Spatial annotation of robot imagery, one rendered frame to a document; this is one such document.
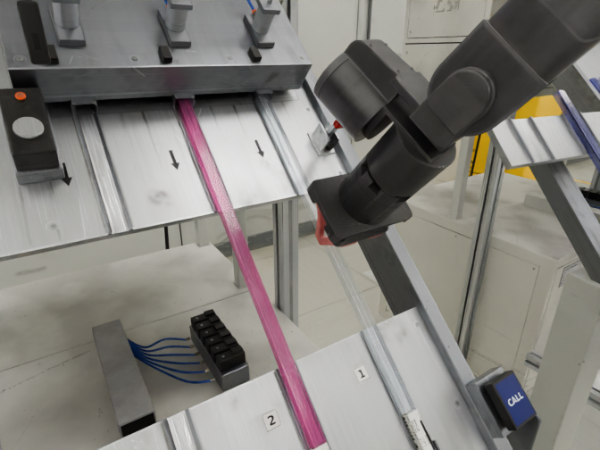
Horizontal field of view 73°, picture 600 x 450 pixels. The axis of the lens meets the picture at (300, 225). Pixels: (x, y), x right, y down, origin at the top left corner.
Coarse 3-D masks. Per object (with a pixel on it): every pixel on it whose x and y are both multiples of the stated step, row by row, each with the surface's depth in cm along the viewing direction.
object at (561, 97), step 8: (560, 96) 61; (560, 104) 61; (568, 104) 60; (568, 112) 60; (576, 112) 60; (568, 120) 60; (576, 120) 59; (576, 128) 60; (584, 128) 59; (584, 136) 59; (592, 136) 59; (584, 144) 59; (592, 144) 58; (592, 152) 58; (592, 160) 58
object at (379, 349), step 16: (272, 112) 54; (272, 128) 53; (288, 144) 53; (288, 160) 52; (304, 176) 51; (304, 192) 50; (336, 256) 48; (336, 272) 48; (352, 288) 46; (352, 304) 46; (368, 320) 45; (368, 336) 45; (384, 352) 44; (384, 368) 44; (400, 384) 43; (400, 400) 43
